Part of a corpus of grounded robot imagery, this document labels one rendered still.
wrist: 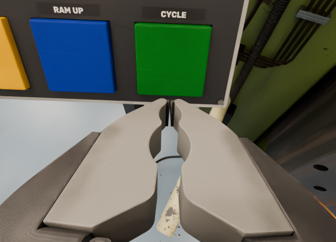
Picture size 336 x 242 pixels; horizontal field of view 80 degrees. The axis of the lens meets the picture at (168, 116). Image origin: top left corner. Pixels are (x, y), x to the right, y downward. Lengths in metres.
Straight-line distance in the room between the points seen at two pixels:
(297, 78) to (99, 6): 0.50
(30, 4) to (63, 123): 1.23
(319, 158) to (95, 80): 0.43
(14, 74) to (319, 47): 0.53
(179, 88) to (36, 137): 1.32
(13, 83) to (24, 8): 0.08
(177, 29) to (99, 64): 0.09
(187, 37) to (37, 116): 1.41
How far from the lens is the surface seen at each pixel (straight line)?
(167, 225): 0.53
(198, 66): 0.22
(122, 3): 0.22
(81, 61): 0.23
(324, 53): 0.55
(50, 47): 0.24
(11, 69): 0.28
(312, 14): 0.48
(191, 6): 0.22
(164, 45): 0.21
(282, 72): 0.59
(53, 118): 1.50
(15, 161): 1.49
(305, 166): 0.53
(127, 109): 0.54
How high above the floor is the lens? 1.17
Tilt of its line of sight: 61 degrees down
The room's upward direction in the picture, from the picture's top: 3 degrees clockwise
